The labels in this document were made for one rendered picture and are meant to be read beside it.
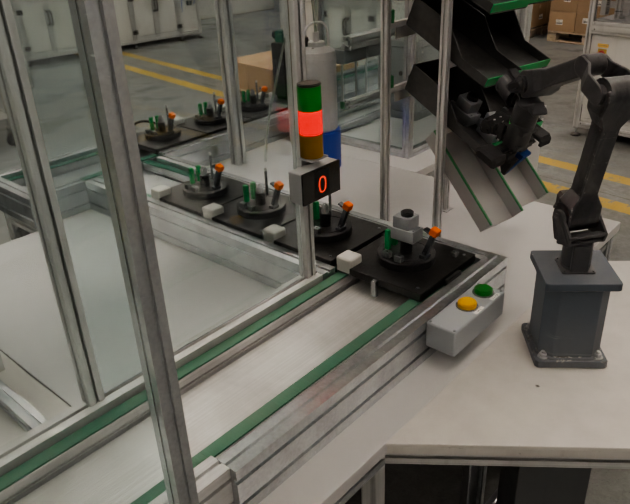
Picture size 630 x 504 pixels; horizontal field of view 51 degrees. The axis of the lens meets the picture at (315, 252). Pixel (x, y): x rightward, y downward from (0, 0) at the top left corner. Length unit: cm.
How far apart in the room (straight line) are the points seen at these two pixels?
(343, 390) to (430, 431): 18
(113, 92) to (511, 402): 97
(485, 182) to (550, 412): 69
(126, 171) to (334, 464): 70
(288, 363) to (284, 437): 25
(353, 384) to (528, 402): 35
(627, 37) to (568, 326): 434
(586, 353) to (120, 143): 107
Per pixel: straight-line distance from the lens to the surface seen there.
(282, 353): 137
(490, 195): 179
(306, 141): 138
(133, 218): 72
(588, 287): 138
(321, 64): 236
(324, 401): 118
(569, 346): 146
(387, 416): 130
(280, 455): 115
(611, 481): 252
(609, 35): 568
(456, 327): 138
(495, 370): 144
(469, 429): 129
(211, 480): 107
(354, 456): 123
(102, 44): 68
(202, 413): 126
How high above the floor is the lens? 172
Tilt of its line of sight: 27 degrees down
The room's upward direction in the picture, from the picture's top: 3 degrees counter-clockwise
